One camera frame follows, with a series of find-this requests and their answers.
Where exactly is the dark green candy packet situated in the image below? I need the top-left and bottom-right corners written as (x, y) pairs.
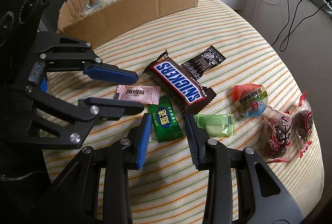
top-left (148, 95), bottom-right (183, 142)

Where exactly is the red date snack packet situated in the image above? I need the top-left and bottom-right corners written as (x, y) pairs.
top-left (257, 106), bottom-right (292, 163)
top-left (292, 92), bottom-right (313, 158)

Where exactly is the light green candy packet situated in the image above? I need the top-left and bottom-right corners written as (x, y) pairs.
top-left (194, 113), bottom-right (235, 137)

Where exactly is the red jelly cup snack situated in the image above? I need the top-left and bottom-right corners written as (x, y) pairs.
top-left (232, 83), bottom-right (268, 118)

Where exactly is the Snickers chocolate bar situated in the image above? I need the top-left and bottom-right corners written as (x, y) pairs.
top-left (144, 50), bottom-right (217, 114)

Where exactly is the pink candy wrapper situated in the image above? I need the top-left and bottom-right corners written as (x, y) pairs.
top-left (115, 84), bottom-right (160, 105)

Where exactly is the brown cardboard box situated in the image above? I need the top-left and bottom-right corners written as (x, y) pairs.
top-left (57, 0), bottom-right (199, 48)

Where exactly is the black candy wrapper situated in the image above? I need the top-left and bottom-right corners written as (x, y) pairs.
top-left (181, 45), bottom-right (226, 80)

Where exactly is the striped yellow tablecloth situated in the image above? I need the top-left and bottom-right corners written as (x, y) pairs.
top-left (43, 0), bottom-right (325, 223)

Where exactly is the black hanging cable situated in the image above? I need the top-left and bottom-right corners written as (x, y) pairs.
top-left (271, 0), bottom-right (332, 53)

